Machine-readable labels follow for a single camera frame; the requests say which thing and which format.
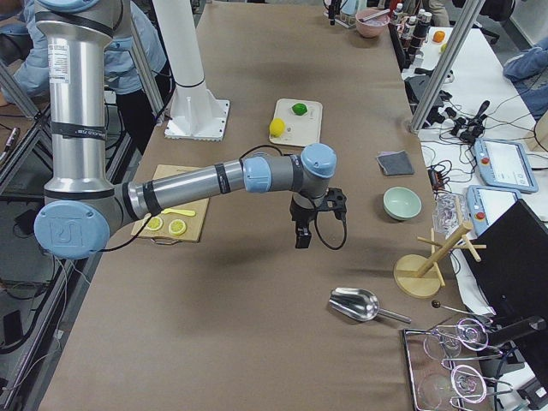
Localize black monitor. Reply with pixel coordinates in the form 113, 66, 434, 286
467, 200, 547, 321

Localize wooden cutting board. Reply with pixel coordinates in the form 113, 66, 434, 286
131, 164, 209, 245

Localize left lemon slice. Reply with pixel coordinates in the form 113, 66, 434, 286
145, 216, 164, 231

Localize orange fruit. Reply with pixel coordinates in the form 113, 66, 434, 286
432, 30, 445, 44

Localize right lemon slice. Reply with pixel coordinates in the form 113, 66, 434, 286
168, 218, 188, 236

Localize teach pendant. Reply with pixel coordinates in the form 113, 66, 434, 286
466, 185, 521, 235
474, 138, 539, 194

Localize aluminium frame post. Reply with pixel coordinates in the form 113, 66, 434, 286
408, 0, 485, 134

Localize green lime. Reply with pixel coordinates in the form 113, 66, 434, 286
291, 102, 308, 116

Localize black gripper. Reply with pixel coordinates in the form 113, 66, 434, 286
327, 0, 341, 25
289, 188, 345, 249

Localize yellow lemon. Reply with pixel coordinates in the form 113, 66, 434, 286
269, 117, 286, 138

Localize green bowl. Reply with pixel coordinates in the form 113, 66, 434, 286
383, 187, 422, 221

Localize yellow plastic knife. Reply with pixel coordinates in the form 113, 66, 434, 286
161, 208, 196, 217

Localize lemon slice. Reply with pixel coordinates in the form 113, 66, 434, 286
168, 218, 188, 236
145, 216, 164, 231

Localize lower teach pendant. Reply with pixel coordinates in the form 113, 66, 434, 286
466, 185, 521, 235

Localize glass tray with rack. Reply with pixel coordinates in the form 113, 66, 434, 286
402, 317, 513, 410

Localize pink bowl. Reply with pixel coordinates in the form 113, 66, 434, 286
355, 9, 390, 39

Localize metal scoop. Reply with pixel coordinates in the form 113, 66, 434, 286
329, 287, 412, 324

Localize upper teach pendant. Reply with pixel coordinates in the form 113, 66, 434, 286
474, 138, 539, 194

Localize grey folded cloth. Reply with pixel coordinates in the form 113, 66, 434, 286
376, 151, 414, 176

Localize wooden mug tree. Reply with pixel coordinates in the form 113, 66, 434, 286
393, 198, 487, 299

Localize person in blue shirt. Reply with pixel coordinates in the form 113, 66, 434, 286
1, 1, 170, 153

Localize white rabbit tray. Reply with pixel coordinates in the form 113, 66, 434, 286
269, 98, 323, 147

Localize clear plastic container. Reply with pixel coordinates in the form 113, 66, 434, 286
432, 194, 468, 235

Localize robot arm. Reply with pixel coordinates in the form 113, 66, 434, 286
33, 1, 346, 259

